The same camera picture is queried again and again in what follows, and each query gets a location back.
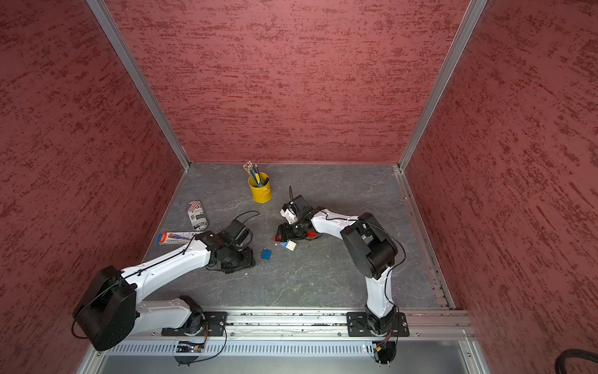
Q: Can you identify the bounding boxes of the small blue lego brick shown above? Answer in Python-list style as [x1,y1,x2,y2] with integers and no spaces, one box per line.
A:
[261,249,272,260]

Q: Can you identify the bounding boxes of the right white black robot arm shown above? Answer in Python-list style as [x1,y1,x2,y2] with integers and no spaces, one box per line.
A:
[274,204,403,336]

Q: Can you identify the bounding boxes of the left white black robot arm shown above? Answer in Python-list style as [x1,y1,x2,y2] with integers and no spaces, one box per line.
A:
[73,228,255,352]

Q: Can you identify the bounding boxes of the yellow pencil cup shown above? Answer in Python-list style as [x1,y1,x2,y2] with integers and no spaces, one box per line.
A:
[248,172,273,204]

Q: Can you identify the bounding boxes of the blue red toothpaste box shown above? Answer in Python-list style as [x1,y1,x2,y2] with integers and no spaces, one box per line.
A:
[157,232,202,246]

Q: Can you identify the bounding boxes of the bundle of coloured pencils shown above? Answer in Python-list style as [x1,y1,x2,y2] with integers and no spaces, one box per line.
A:
[243,161,263,187]

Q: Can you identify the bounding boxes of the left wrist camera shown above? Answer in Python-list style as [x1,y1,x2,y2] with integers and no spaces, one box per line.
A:
[218,219,253,250]

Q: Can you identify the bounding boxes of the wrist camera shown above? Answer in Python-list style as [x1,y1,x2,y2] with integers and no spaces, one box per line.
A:
[218,219,253,250]
[280,195,313,224]

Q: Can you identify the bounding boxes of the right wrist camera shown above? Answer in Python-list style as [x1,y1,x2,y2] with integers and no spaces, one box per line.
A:
[280,195,313,224]

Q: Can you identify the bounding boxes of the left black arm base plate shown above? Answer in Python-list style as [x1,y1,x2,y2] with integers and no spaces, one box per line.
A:
[161,312,227,340]

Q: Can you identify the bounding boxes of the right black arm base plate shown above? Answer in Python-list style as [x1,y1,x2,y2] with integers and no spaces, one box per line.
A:
[347,312,410,338]

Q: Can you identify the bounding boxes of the aluminium front rail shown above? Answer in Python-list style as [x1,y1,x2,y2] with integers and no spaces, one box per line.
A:
[126,309,477,341]

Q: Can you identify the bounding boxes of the black cable bottom right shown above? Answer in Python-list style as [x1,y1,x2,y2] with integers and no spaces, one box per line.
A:
[554,348,598,374]

